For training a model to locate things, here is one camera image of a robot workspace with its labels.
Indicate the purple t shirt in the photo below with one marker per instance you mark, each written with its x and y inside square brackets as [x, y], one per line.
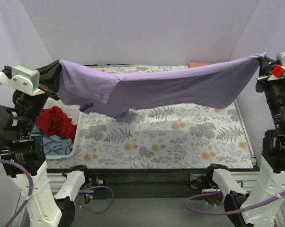
[114, 95]

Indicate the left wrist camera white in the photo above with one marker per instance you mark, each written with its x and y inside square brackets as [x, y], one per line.
[22, 79]

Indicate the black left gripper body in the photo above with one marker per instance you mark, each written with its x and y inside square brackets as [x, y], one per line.
[48, 80]

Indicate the blue t shirt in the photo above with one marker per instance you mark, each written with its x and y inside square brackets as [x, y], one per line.
[53, 145]

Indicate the white plastic laundry basket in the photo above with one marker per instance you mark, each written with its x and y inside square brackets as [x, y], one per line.
[72, 111]

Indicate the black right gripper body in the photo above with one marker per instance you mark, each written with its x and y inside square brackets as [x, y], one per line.
[264, 77]

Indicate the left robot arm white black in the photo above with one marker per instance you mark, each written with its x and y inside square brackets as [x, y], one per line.
[22, 155]

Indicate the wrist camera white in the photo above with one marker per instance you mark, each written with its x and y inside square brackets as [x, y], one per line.
[22, 79]
[278, 71]

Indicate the floral tablecloth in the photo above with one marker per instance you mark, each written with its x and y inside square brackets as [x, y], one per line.
[176, 136]

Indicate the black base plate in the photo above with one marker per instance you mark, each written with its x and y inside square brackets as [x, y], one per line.
[148, 183]

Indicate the folded pink printed t shirt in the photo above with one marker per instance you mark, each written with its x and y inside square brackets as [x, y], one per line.
[196, 64]

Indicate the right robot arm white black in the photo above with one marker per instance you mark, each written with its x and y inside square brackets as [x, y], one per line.
[259, 207]

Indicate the red t shirt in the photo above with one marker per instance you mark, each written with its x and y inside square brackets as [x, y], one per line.
[54, 121]

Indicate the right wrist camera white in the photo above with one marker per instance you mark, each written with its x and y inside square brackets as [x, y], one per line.
[278, 71]

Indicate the aluminium frame rail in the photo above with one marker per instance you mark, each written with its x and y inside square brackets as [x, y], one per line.
[248, 178]

